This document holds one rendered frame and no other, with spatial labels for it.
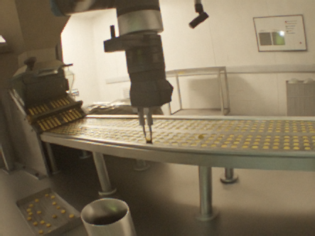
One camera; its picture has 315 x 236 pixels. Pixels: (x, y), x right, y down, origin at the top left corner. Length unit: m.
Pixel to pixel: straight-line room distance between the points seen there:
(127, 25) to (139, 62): 0.08
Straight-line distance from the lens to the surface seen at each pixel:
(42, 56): 0.87
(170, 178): 0.62
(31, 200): 0.66
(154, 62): 0.42
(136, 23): 0.42
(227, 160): 0.36
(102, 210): 0.41
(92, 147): 0.52
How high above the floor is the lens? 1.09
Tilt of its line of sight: 13 degrees down
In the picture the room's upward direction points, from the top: 8 degrees counter-clockwise
